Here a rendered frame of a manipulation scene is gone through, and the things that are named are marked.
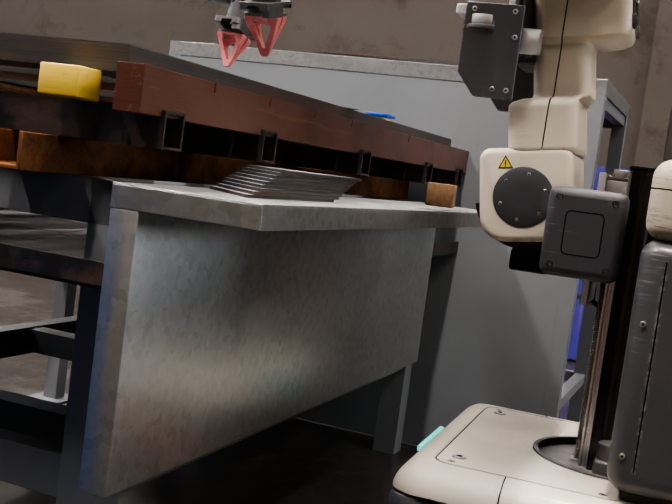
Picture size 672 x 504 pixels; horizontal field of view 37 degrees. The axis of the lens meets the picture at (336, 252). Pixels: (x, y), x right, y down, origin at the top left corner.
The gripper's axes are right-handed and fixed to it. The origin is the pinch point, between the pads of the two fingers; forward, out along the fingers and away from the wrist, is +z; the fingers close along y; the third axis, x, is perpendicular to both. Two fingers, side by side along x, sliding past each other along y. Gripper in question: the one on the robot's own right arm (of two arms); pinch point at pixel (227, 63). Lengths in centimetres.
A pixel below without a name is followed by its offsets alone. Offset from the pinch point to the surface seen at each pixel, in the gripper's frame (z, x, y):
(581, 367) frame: 40, 74, -133
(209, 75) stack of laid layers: 26, 39, 70
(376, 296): 45, 47, -1
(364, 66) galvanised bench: -24, 8, -59
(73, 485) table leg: 87, 36, 72
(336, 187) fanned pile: 36, 56, 55
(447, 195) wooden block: 19, 54, -12
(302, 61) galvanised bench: -23, -11, -59
